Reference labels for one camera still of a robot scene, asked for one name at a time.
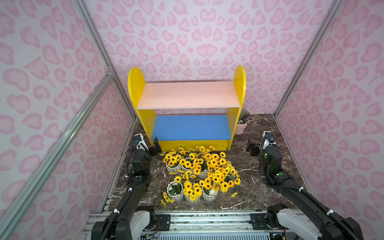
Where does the sunflower pot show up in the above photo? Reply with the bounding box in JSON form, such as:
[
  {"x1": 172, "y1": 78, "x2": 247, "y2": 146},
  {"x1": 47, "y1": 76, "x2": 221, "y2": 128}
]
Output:
[
  {"x1": 211, "y1": 152, "x2": 227, "y2": 167},
  {"x1": 183, "y1": 181, "x2": 203, "y2": 204},
  {"x1": 162, "y1": 176, "x2": 184, "y2": 207},
  {"x1": 163, "y1": 151, "x2": 182, "y2": 175},
  {"x1": 194, "y1": 146, "x2": 211, "y2": 180},
  {"x1": 206, "y1": 162, "x2": 241, "y2": 193},
  {"x1": 178, "y1": 145, "x2": 194, "y2": 172},
  {"x1": 199, "y1": 178, "x2": 219, "y2": 202}
]

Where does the yellow two-tier shelf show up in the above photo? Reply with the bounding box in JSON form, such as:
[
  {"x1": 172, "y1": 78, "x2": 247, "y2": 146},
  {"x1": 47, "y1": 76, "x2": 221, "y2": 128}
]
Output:
[{"x1": 127, "y1": 66, "x2": 247, "y2": 152}]

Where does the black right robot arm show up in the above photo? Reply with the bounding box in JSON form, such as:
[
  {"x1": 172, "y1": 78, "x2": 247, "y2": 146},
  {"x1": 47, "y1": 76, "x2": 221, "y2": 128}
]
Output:
[{"x1": 246, "y1": 143, "x2": 364, "y2": 240}]

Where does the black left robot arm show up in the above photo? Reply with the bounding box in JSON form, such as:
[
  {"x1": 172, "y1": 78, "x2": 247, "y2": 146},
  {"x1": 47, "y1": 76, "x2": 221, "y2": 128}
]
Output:
[{"x1": 91, "y1": 134, "x2": 161, "y2": 240}]

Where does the pink cup with pencils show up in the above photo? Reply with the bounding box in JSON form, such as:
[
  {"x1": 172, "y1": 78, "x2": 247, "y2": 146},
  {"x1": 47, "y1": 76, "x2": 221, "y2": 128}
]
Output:
[{"x1": 235, "y1": 108, "x2": 252, "y2": 135}]

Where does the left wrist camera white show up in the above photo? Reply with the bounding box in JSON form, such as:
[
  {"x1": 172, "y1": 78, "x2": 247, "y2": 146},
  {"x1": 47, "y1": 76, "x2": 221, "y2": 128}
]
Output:
[{"x1": 133, "y1": 134, "x2": 149, "y2": 152}]

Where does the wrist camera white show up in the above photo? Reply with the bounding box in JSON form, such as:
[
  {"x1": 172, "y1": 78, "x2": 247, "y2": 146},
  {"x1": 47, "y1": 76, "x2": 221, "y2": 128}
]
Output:
[
  {"x1": 133, "y1": 134, "x2": 149, "y2": 152},
  {"x1": 261, "y1": 131, "x2": 276, "y2": 150}
]

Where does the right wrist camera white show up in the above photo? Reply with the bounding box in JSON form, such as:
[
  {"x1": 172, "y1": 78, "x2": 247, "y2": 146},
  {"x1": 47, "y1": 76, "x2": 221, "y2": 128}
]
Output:
[{"x1": 261, "y1": 131, "x2": 276, "y2": 150}]

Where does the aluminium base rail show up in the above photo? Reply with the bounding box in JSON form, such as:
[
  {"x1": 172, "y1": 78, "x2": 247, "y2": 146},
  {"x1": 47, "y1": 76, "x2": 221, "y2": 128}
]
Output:
[{"x1": 80, "y1": 209, "x2": 346, "y2": 240}]

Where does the back left aluminium post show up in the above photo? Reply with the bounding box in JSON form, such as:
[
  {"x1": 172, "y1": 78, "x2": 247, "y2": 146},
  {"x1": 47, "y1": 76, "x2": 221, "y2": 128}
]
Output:
[{"x1": 73, "y1": 0, "x2": 137, "y2": 119}]

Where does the left aluminium frame profile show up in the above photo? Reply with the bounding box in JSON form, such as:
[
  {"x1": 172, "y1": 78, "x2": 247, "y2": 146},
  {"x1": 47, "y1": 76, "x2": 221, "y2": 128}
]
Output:
[{"x1": 1, "y1": 73, "x2": 114, "y2": 240}]

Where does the aluminium frame profile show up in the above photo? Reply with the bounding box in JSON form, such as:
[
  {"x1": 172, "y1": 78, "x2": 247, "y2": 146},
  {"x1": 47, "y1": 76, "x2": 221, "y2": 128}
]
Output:
[
  {"x1": 1, "y1": 73, "x2": 114, "y2": 240},
  {"x1": 274, "y1": 0, "x2": 344, "y2": 119}
]

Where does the right aluminium frame profile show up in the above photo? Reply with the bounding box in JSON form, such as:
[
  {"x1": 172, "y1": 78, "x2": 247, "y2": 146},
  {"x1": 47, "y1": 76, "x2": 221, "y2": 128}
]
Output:
[{"x1": 274, "y1": 0, "x2": 344, "y2": 119}]

